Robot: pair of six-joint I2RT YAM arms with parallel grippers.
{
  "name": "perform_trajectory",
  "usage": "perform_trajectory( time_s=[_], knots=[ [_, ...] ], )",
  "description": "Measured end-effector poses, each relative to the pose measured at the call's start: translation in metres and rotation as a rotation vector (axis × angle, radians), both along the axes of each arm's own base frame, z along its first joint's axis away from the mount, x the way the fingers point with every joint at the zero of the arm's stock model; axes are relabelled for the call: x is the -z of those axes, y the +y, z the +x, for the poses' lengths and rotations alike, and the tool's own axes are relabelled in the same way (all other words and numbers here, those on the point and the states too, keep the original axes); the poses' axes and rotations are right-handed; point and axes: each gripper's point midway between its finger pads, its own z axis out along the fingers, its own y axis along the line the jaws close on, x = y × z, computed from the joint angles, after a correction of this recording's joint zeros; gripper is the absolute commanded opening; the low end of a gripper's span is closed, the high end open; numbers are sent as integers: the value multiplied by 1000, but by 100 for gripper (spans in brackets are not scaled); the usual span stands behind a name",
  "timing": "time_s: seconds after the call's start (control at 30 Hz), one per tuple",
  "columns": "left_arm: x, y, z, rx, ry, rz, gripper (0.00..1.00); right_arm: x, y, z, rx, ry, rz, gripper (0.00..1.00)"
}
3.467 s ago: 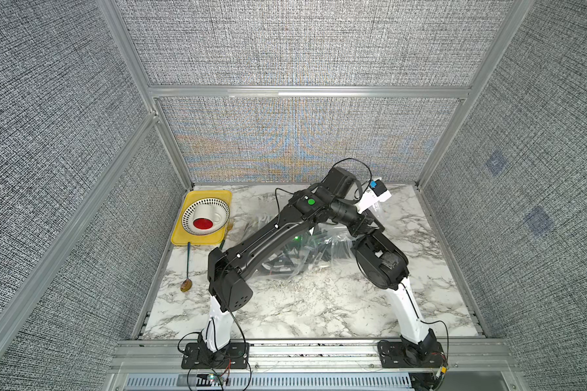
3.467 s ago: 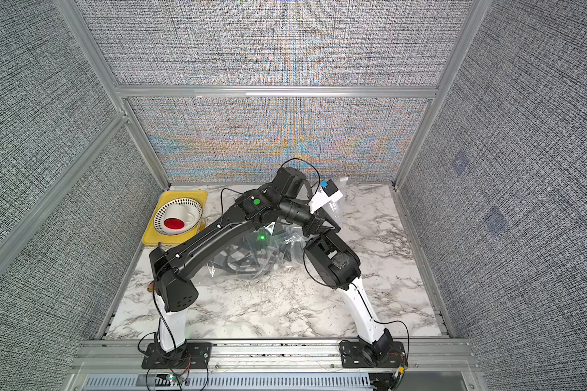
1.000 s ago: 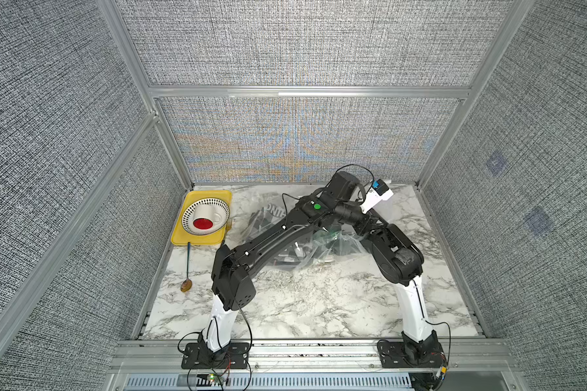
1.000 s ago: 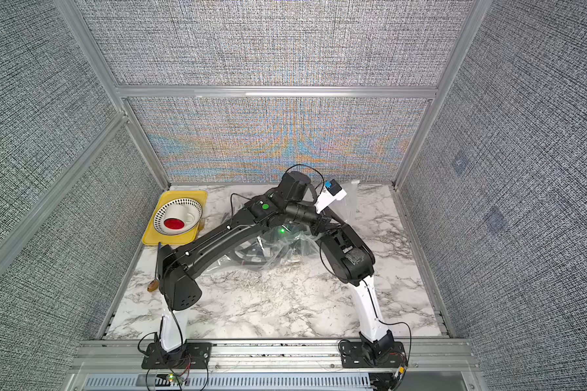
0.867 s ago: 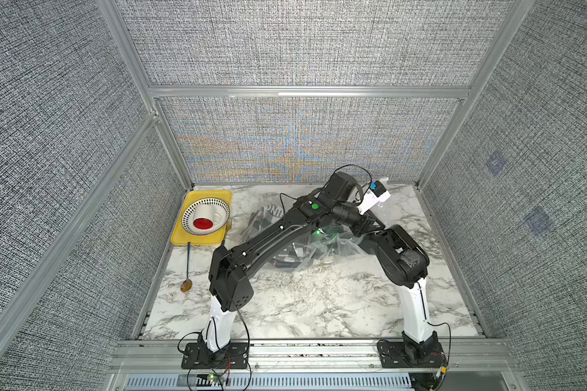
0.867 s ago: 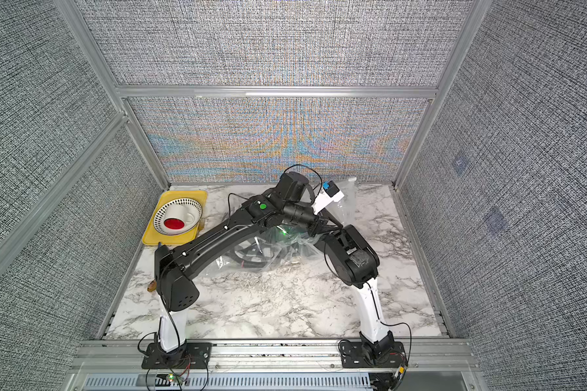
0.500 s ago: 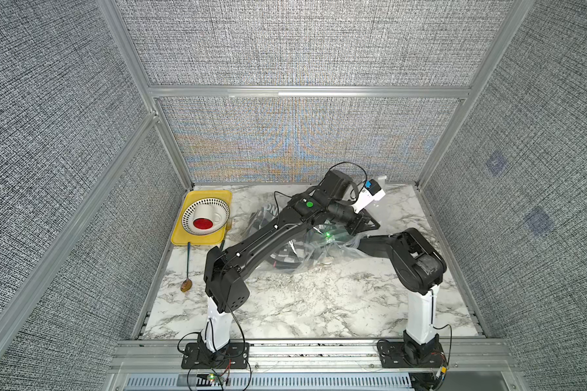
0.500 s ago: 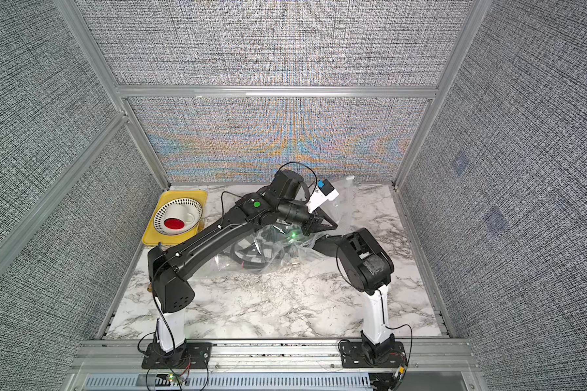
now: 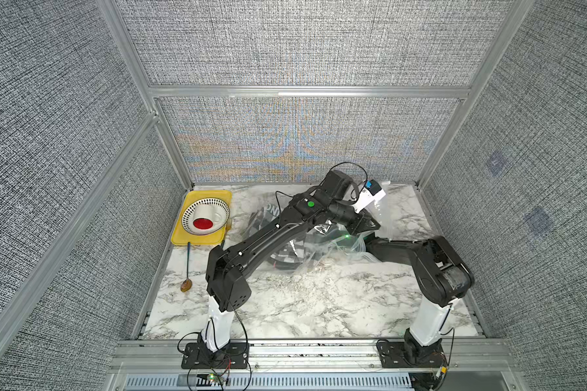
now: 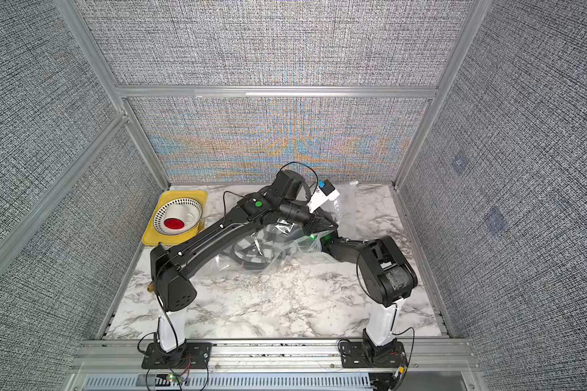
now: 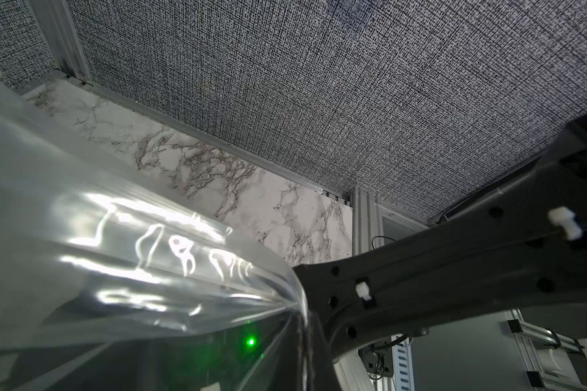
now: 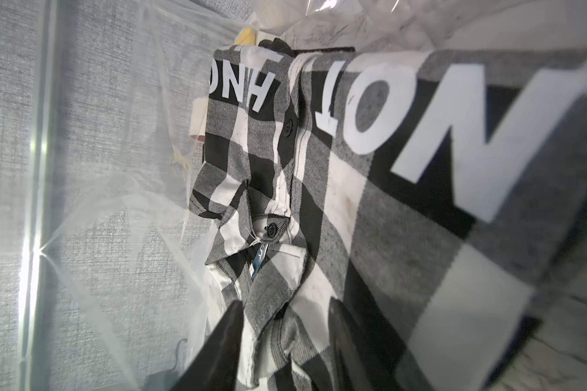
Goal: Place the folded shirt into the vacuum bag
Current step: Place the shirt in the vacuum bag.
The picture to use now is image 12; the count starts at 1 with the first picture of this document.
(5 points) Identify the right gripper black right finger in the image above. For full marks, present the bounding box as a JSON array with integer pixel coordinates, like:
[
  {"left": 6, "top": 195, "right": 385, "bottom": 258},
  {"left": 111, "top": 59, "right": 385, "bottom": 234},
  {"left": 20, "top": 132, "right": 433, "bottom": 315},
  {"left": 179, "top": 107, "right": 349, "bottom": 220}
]
[{"left": 329, "top": 298, "right": 396, "bottom": 390}]

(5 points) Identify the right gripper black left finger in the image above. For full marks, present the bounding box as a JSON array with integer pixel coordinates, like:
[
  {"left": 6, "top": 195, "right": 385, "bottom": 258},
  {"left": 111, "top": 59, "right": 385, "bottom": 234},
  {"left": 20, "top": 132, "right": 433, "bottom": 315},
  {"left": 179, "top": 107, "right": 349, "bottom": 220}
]
[{"left": 171, "top": 301, "right": 244, "bottom": 391}]

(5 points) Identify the clear plastic vacuum bag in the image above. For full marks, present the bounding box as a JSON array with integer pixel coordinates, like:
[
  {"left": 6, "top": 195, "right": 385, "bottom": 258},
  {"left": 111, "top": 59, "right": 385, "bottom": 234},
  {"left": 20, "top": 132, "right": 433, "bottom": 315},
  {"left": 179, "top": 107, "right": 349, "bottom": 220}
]
[{"left": 16, "top": 1, "right": 587, "bottom": 390}]

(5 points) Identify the black white checkered shirt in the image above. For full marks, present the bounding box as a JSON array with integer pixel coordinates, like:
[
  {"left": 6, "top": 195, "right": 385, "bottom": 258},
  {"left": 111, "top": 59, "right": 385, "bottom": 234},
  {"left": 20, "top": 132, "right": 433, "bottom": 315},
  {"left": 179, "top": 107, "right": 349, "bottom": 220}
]
[{"left": 188, "top": 46, "right": 587, "bottom": 390}]

